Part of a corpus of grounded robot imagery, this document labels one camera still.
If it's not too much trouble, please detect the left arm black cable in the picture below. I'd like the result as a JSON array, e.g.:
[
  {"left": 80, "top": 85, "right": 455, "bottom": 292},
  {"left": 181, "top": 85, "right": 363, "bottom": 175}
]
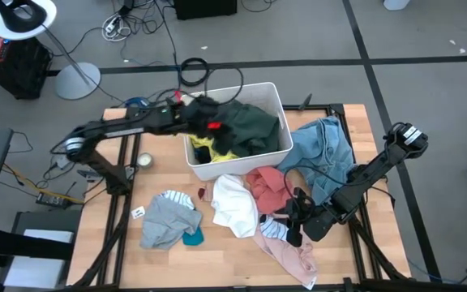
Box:
[{"left": 204, "top": 66, "right": 246, "bottom": 105}]

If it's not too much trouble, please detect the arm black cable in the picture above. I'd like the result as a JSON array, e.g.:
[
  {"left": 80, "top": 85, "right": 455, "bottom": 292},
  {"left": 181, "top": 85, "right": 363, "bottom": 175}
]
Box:
[
  {"left": 283, "top": 165, "right": 342, "bottom": 212},
  {"left": 204, "top": 66, "right": 246, "bottom": 105}
]

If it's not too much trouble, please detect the white floor object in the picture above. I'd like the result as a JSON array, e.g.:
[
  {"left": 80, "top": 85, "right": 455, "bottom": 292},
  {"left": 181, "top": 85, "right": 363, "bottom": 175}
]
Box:
[{"left": 383, "top": 0, "right": 413, "bottom": 11}]

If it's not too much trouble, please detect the black headset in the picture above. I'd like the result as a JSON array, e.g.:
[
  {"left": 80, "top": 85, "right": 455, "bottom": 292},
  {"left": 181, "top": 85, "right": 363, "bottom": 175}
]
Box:
[{"left": 0, "top": 0, "right": 49, "bottom": 34}]

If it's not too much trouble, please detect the dark green garment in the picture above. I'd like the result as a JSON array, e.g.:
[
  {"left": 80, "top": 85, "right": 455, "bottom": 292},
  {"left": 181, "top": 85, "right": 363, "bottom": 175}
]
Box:
[{"left": 212, "top": 100, "right": 282, "bottom": 159}]

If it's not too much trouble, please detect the white power strip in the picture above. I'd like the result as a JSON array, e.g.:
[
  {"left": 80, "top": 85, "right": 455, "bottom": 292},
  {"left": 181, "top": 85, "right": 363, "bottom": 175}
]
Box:
[{"left": 102, "top": 14, "right": 133, "bottom": 43}]

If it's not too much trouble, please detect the white striped sock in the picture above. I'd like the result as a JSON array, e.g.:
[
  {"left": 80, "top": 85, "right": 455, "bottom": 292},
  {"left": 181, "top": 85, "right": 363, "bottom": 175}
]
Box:
[
  {"left": 159, "top": 189, "right": 197, "bottom": 211},
  {"left": 259, "top": 214, "right": 295, "bottom": 243}
]

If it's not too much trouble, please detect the small red patterned cloth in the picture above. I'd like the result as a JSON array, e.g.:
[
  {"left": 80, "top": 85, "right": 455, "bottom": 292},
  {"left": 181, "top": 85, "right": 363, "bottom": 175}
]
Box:
[{"left": 197, "top": 185, "right": 214, "bottom": 203}]

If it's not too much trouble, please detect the yellow cable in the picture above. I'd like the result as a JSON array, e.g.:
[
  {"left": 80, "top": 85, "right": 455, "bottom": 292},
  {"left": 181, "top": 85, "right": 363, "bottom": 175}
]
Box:
[{"left": 1, "top": 162, "right": 85, "bottom": 204}]

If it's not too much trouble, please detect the small teal cloth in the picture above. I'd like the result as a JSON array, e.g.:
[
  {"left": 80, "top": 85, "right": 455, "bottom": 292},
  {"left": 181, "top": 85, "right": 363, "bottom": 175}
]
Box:
[{"left": 182, "top": 225, "right": 206, "bottom": 247}]

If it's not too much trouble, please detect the coral red garment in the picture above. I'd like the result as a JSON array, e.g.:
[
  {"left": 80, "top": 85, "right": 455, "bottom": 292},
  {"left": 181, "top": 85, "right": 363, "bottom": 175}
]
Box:
[{"left": 246, "top": 165, "right": 295, "bottom": 215}]

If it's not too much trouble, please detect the black aluminium table frame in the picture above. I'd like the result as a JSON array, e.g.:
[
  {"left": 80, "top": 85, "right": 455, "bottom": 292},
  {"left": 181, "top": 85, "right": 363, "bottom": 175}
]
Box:
[{"left": 66, "top": 103, "right": 417, "bottom": 292}]

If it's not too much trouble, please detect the blue cable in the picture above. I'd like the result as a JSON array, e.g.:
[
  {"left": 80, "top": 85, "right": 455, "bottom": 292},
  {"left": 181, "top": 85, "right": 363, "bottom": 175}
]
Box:
[{"left": 124, "top": 96, "right": 150, "bottom": 109}]

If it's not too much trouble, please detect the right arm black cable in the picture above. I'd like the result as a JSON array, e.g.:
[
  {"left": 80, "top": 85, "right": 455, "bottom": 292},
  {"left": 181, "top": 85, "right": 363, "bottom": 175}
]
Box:
[{"left": 283, "top": 165, "right": 342, "bottom": 212}]

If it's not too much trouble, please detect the black crate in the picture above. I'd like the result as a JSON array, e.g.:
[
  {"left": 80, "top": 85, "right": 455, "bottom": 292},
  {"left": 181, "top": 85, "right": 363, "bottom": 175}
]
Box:
[{"left": 0, "top": 35, "right": 53, "bottom": 101}]

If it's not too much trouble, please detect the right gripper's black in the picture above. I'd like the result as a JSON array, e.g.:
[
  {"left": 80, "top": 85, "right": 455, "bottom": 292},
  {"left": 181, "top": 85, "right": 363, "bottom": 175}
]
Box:
[{"left": 284, "top": 186, "right": 319, "bottom": 248}]

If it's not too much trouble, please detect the light pink printed garment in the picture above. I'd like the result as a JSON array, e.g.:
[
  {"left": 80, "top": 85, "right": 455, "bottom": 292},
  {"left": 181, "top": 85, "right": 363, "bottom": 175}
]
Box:
[{"left": 251, "top": 213, "right": 319, "bottom": 287}]

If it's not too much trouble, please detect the yellow garment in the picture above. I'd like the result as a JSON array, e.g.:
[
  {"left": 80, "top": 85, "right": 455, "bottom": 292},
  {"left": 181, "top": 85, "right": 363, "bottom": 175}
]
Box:
[{"left": 187, "top": 135, "right": 239, "bottom": 164}]

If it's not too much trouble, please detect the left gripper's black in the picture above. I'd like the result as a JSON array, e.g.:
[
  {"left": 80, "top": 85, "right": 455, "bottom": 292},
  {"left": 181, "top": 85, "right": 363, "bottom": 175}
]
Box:
[{"left": 171, "top": 95, "right": 223, "bottom": 140}]

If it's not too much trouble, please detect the grey garment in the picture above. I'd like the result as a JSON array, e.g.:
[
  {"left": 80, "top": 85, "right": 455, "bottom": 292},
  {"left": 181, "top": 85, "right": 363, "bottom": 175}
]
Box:
[{"left": 139, "top": 194, "right": 204, "bottom": 251}]

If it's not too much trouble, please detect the black power brick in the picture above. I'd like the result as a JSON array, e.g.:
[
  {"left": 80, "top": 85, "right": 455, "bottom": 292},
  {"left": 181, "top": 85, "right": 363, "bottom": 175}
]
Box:
[{"left": 35, "top": 191, "right": 73, "bottom": 209}]

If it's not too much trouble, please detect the coiled black cable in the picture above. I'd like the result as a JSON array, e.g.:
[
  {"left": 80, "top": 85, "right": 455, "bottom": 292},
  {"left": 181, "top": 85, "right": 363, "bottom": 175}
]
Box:
[{"left": 179, "top": 57, "right": 211, "bottom": 88}]

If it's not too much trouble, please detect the black floor cable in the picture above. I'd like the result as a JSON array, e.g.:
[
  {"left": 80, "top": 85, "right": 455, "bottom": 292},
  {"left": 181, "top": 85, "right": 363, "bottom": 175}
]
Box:
[{"left": 152, "top": 0, "right": 184, "bottom": 105}]

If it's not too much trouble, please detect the white round pedestal table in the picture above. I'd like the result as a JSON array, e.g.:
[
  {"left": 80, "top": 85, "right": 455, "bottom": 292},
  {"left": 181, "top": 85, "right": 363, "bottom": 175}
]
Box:
[{"left": 0, "top": 0, "right": 102, "bottom": 101}]

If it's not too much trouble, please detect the light blue denim jacket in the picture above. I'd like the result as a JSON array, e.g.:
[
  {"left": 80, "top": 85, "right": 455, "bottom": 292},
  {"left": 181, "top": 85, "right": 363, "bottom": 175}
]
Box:
[{"left": 276, "top": 115, "right": 357, "bottom": 206}]

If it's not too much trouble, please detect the white perforated laundry basket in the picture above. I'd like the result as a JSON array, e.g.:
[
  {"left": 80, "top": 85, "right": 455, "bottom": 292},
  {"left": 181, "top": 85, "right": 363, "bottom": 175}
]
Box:
[{"left": 180, "top": 81, "right": 293, "bottom": 182}]

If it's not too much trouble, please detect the white board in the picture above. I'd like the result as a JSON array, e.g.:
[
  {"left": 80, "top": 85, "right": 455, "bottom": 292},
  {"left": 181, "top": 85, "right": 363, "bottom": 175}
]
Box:
[{"left": 2, "top": 228, "right": 75, "bottom": 290}]

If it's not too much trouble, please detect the white garment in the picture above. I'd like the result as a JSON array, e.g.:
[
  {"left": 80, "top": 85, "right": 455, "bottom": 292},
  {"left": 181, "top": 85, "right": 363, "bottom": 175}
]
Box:
[{"left": 210, "top": 174, "right": 259, "bottom": 239}]

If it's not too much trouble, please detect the black box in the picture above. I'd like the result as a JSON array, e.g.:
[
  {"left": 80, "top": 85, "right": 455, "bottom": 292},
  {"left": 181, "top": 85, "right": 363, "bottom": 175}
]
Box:
[{"left": 174, "top": 0, "right": 238, "bottom": 21}]

